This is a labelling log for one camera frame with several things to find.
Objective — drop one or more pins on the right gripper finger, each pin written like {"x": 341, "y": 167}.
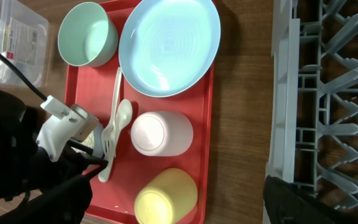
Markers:
{"x": 285, "y": 203}

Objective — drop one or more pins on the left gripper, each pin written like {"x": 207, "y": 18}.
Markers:
{"x": 66, "y": 191}

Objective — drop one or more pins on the mint green bowl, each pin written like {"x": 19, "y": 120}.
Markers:
{"x": 87, "y": 36}

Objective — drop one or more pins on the light blue plate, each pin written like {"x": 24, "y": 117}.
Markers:
{"x": 167, "y": 46}

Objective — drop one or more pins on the light blue rice bowl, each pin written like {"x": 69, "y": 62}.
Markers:
{"x": 93, "y": 141}

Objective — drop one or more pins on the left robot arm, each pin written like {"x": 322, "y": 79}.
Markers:
{"x": 17, "y": 146}

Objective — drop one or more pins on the grey dishwasher rack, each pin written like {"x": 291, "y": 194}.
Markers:
{"x": 314, "y": 138}

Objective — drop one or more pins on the clear plastic waste bin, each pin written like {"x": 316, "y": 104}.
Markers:
{"x": 23, "y": 39}

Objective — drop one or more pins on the white plastic fork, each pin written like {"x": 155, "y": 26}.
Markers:
{"x": 108, "y": 130}

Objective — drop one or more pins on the white plastic spoon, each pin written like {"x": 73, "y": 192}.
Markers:
{"x": 123, "y": 117}

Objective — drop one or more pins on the white plastic cup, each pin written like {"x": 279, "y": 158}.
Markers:
{"x": 162, "y": 133}

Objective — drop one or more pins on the red serving tray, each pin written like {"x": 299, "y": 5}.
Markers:
{"x": 92, "y": 89}

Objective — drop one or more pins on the yellow plastic cup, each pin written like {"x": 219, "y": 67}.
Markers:
{"x": 167, "y": 198}

